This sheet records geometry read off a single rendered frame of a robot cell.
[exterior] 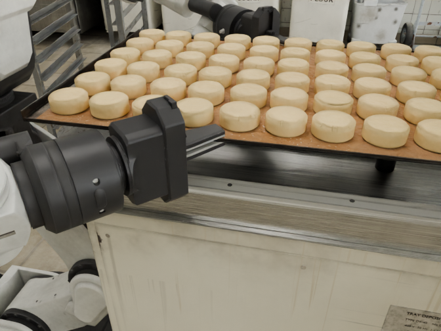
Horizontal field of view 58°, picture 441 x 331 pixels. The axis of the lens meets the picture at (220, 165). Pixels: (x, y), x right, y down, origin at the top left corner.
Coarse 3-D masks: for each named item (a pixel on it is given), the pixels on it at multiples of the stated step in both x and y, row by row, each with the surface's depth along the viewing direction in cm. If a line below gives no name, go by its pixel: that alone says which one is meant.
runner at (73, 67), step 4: (80, 56) 252; (76, 60) 245; (80, 60) 251; (72, 64) 239; (76, 64) 245; (80, 64) 245; (68, 68) 233; (72, 68) 239; (76, 68) 239; (64, 72) 227; (68, 72) 233; (72, 72) 233; (60, 76) 222; (64, 76) 227; (68, 76) 228; (56, 80) 217; (60, 80) 222; (52, 84) 212; (56, 84) 217; (48, 88) 206; (52, 88) 212; (44, 92) 202
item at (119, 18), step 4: (116, 0) 177; (120, 0) 178; (116, 4) 178; (120, 4) 178; (116, 8) 179; (120, 8) 179; (116, 12) 180; (120, 12) 180; (116, 16) 181; (120, 16) 181; (116, 20) 182; (120, 20) 182; (120, 24) 183; (124, 24) 185; (120, 28) 184; (124, 28) 185; (120, 32) 185; (124, 32) 185; (120, 36) 186; (124, 36) 186; (120, 40) 187
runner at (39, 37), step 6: (72, 12) 238; (60, 18) 221; (66, 18) 230; (72, 18) 232; (54, 24) 214; (60, 24) 219; (42, 30) 199; (48, 30) 206; (54, 30) 209; (36, 36) 193; (42, 36) 199; (48, 36) 200; (36, 42) 191
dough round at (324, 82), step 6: (318, 78) 57; (324, 78) 57; (330, 78) 57; (336, 78) 57; (342, 78) 57; (318, 84) 56; (324, 84) 55; (330, 84) 55; (336, 84) 55; (342, 84) 55; (348, 84) 56; (318, 90) 56; (324, 90) 55; (336, 90) 55; (342, 90) 55; (348, 90) 56
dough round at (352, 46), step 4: (348, 44) 71; (352, 44) 71; (356, 44) 71; (360, 44) 71; (364, 44) 71; (368, 44) 71; (372, 44) 71; (348, 48) 71; (352, 48) 70; (356, 48) 70; (360, 48) 69; (364, 48) 69; (368, 48) 69; (372, 48) 69; (348, 52) 71; (352, 52) 70; (372, 52) 70; (348, 56) 72
